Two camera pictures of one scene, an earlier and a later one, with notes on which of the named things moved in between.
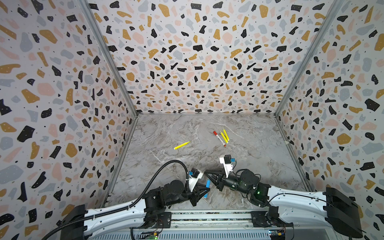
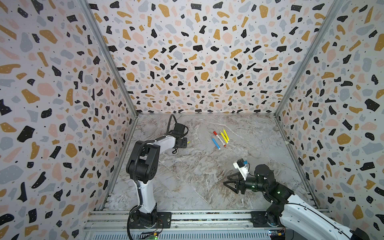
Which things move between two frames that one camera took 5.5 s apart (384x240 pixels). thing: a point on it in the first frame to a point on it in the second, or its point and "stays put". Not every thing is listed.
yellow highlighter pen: [224, 137] stays put
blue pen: [208, 185] to [216, 143]
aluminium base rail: [215, 225] stays put
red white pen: [215, 134] stays put
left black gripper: [195, 195] to [183, 142]
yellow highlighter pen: [226, 135] stays put
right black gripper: [221, 178] to [240, 183]
